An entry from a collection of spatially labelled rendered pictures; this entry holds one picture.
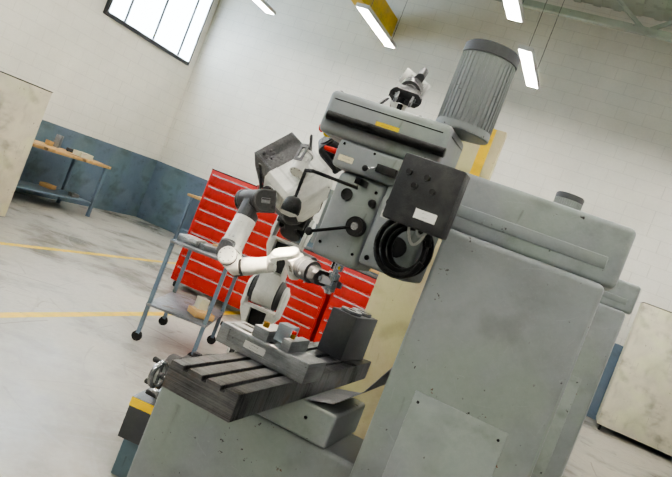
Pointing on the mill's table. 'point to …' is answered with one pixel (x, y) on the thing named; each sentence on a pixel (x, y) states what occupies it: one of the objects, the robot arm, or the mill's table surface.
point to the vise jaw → (265, 332)
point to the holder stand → (347, 333)
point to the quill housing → (337, 250)
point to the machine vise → (273, 352)
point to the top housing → (375, 114)
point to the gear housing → (347, 155)
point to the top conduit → (386, 133)
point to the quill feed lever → (355, 226)
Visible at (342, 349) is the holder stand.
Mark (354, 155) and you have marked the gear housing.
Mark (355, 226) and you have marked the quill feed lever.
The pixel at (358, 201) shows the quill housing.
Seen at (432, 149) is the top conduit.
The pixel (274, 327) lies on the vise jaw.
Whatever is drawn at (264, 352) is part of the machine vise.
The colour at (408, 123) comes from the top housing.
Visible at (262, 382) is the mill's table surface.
